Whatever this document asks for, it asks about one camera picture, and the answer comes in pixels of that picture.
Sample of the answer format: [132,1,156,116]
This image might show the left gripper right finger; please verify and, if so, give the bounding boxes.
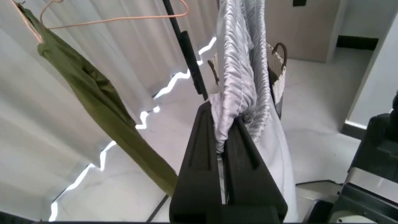
[222,116,289,223]

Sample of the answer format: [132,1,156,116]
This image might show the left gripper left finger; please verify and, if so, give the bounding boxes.
[169,101,223,223]

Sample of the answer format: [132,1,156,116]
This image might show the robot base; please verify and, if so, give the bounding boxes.
[303,93,398,223]

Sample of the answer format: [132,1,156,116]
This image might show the pale grey shorts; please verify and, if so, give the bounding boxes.
[208,0,299,223]

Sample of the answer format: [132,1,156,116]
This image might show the black clothes rack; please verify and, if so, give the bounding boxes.
[146,0,208,223]

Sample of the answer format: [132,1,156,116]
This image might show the green long-sleeved shirt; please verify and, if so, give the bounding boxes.
[18,4,178,197]

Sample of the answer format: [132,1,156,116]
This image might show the white laundry basket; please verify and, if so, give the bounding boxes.
[207,42,289,119]

